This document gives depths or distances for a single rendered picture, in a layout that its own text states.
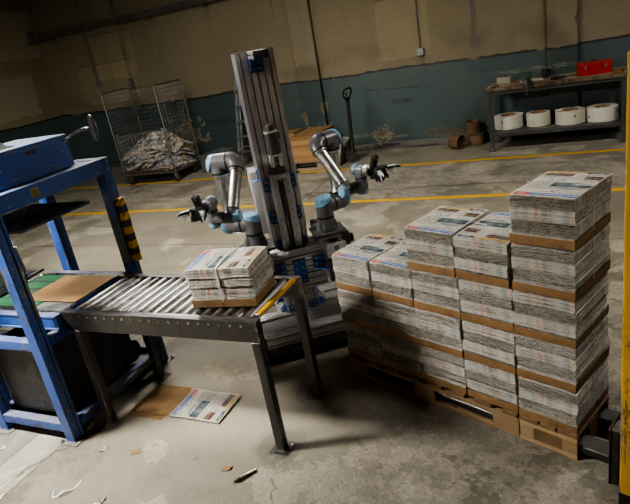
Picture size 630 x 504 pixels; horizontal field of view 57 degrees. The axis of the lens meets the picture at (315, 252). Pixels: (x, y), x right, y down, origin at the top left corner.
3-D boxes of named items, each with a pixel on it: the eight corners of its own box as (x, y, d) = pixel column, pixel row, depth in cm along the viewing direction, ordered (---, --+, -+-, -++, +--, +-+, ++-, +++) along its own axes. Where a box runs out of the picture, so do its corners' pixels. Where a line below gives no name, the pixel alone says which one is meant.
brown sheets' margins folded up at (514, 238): (552, 376, 312) (547, 206, 278) (609, 393, 291) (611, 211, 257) (517, 414, 288) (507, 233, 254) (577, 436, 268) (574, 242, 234)
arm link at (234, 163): (249, 155, 373) (244, 225, 356) (233, 157, 376) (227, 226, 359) (242, 146, 362) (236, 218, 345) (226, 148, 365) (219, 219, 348)
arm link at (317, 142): (305, 132, 368) (347, 192, 356) (318, 128, 374) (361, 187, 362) (299, 144, 378) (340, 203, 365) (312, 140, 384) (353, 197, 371)
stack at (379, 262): (387, 344, 399) (371, 231, 370) (554, 398, 317) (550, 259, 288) (350, 372, 376) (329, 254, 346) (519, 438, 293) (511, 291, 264)
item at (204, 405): (242, 395, 371) (241, 393, 371) (218, 423, 347) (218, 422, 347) (194, 389, 387) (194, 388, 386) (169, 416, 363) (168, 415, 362)
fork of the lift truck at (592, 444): (439, 387, 339) (438, 380, 338) (632, 457, 265) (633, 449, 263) (429, 395, 333) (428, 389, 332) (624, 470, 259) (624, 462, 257)
